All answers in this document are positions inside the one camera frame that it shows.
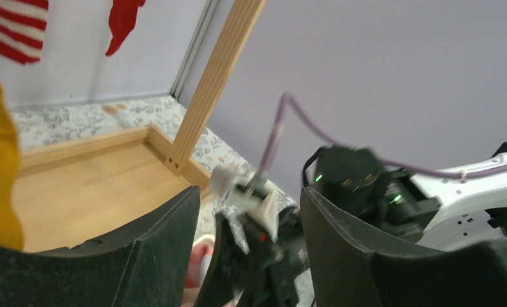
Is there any plain red sock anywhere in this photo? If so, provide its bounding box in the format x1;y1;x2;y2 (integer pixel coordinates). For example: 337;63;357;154
105;0;146;57

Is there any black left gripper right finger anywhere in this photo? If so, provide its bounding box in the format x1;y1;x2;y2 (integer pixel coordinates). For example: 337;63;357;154
300;187;507;307

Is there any red white striped sock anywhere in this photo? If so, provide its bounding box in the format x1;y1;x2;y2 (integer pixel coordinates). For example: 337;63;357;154
0;0;49;65

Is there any pink patterned sock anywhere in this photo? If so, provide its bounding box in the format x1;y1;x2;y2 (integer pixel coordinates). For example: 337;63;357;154
180;234;234;307

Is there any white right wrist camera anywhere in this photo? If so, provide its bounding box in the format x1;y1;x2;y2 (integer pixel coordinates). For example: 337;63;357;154
208;166;279;241

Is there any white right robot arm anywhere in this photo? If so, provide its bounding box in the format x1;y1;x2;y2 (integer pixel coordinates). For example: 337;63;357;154
195;142;507;306

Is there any wooden hanger stand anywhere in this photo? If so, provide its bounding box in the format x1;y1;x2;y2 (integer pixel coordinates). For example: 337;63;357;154
13;0;265;252

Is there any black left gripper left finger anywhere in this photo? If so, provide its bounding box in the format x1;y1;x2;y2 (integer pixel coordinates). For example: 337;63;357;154
0;186;200;306

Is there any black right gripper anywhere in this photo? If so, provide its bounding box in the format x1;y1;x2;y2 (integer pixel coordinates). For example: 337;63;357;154
194;206;309;307

